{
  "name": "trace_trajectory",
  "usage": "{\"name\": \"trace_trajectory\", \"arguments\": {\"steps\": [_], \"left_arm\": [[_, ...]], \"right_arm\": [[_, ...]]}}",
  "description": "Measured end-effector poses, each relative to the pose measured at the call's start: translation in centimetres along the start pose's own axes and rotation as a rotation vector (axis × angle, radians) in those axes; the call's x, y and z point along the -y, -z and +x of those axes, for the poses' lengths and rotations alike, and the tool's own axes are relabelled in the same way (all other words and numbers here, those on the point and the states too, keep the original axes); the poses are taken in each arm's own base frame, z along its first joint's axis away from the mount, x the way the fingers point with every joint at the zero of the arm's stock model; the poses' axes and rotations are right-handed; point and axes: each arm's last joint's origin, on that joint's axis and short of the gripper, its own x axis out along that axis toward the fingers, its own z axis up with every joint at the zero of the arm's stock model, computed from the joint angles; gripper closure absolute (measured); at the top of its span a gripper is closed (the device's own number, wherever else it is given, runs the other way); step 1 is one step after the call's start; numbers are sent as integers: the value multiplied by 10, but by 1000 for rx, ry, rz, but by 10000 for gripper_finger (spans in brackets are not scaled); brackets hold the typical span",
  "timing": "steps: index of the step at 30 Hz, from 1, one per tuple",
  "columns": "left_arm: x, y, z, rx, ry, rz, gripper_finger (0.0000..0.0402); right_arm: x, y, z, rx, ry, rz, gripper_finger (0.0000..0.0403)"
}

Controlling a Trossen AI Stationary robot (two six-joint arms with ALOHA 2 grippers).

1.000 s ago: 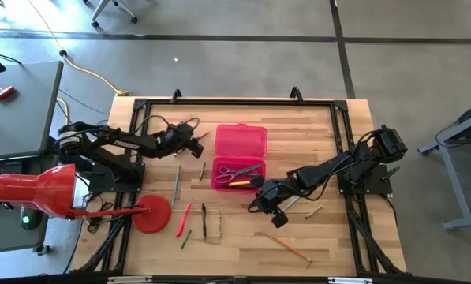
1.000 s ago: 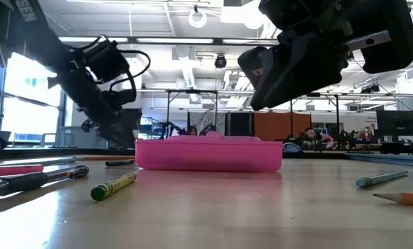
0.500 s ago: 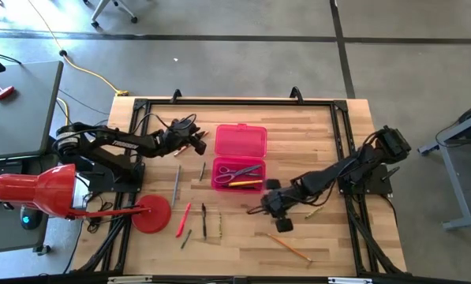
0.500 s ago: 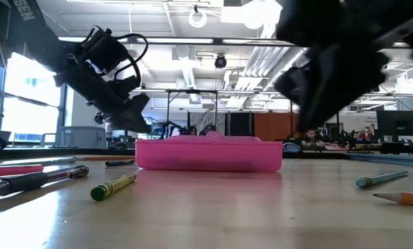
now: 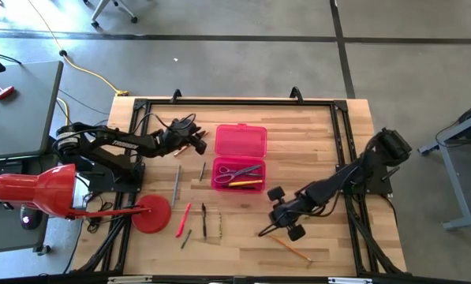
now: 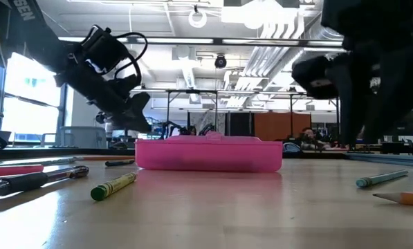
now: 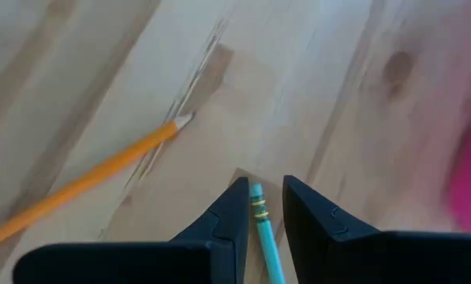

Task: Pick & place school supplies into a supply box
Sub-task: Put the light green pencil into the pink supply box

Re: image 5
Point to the black grip clear pen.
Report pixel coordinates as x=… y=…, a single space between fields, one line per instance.
x=204 y=221

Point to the grey metal table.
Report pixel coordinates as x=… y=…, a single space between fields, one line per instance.
x=456 y=185

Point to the grey computer desk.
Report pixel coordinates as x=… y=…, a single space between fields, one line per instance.
x=22 y=118

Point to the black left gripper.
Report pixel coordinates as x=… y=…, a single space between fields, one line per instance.
x=178 y=136

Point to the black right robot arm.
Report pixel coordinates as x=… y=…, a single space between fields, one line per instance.
x=337 y=179

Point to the pink plastic supply box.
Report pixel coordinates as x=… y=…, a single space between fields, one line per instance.
x=241 y=142

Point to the silver frame bracket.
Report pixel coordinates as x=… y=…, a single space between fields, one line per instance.
x=349 y=281
x=128 y=280

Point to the olive patterned pencil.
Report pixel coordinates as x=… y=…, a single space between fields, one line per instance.
x=220 y=225

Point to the office chair wheel base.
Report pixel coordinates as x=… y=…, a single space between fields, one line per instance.
x=97 y=13

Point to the red pen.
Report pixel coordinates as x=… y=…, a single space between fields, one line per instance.
x=184 y=219

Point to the brown pen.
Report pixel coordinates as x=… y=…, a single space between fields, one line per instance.
x=182 y=151

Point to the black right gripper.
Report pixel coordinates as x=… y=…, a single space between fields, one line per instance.
x=290 y=211

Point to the orange pencil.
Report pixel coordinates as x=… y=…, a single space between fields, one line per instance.
x=290 y=248

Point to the black computer mouse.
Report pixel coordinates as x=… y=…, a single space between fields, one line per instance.
x=30 y=221

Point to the yellow pencil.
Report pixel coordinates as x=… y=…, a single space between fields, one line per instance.
x=245 y=183

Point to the green pencil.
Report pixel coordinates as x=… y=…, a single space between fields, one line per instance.
x=186 y=239

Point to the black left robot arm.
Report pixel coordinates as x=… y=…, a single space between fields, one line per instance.
x=144 y=144

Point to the red desk lamp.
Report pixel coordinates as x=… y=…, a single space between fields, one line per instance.
x=42 y=189

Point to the grey pen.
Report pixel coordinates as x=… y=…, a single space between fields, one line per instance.
x=176 y=187

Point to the short dark pencil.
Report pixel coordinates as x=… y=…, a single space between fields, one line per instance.
x=202 y=171

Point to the black aluminium table frame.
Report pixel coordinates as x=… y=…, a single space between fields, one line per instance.
x=239 y=102

